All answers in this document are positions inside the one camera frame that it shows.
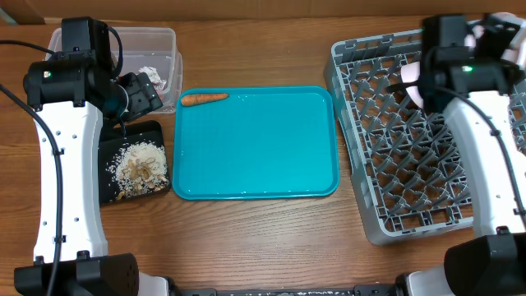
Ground teal serving tray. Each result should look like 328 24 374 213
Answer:
172 86 340 201

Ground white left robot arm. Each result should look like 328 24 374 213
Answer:
14 17 178 295

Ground clear plastic waste bin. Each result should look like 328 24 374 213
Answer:
39 19 182 119

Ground grey dishwasher rack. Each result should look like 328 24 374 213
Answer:
325 27 525 245

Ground orange carrot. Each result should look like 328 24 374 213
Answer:
181 93 229 107

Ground white tissue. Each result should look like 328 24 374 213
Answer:
139 67 167 90

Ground black plastic tray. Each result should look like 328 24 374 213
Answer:
99 121 171 205

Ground rice and peanut scraps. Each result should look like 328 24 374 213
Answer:
105 141 169 201

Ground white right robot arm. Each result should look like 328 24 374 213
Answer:
397 12 525 295

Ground pink bowl with food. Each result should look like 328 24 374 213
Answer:
400 62 424 109

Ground white round plate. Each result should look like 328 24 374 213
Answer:
464 12 526 69

